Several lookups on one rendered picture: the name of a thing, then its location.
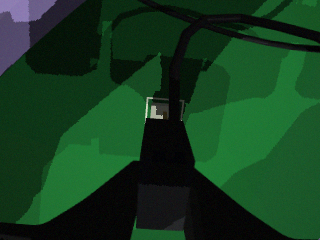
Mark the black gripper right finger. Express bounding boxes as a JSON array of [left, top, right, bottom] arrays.
[[184, 168, 303, 240]]

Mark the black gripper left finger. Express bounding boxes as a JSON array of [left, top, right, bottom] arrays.
[[0, 161, 139, 240]]

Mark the green circuit board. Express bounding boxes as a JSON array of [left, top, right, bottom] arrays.
[[0, 0, 320, 240]]

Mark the black connector plug with cable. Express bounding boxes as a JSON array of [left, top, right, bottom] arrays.
[[136, 0, 320, 231]]

